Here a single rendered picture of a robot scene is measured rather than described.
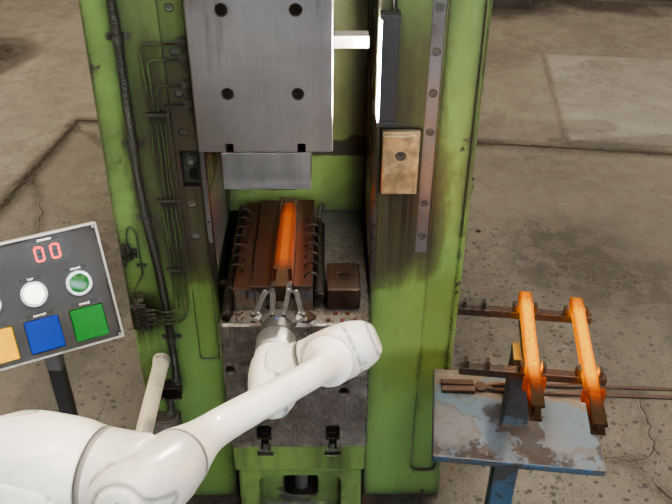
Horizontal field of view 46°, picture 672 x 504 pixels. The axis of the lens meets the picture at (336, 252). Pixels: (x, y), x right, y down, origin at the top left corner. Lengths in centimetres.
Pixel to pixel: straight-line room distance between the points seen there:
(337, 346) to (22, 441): 62
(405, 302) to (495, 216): 206
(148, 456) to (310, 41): 92
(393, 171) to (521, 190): 257
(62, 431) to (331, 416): 114
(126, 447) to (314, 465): 126
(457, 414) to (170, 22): 115
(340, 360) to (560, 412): 73
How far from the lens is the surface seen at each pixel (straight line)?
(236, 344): 204
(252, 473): 240
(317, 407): 218
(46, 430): 120
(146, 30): 187
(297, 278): 201
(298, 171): 181
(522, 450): 197
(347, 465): 236
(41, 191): 462
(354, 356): 156
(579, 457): 199
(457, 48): 187
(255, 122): 176
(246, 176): 182
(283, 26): 167
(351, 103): 226
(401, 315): 223
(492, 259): 388
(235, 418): 136
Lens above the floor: 219
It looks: 35 degrees down
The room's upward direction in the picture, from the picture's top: straight up
